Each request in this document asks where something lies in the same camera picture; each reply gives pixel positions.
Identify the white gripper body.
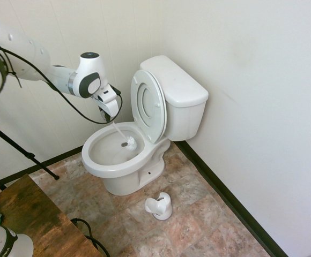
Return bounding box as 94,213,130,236
95,85,119,118

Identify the white toilet brush grey handle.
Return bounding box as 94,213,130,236
111,120,137,150

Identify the white toilet seat lid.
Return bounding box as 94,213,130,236
141,69,169,142

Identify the white toilet bowl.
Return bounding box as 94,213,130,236
81,122,172,196

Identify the white toilet tank lid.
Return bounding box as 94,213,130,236
139,55,209,108

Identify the white toilet tank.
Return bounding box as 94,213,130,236
166,99,208,142

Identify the white toilet brush holder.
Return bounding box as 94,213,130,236
144,191,173,221

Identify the black baseboard strip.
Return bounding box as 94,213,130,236
175,140,290,257
2,146,86,186

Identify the dark wooden table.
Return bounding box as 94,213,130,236
0,173,102,257

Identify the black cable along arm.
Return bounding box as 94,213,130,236
0,32,124,125

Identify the white toilet seat ring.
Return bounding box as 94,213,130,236
130,69,168,145

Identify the black camera tripod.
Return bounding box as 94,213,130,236
0,117,60,191

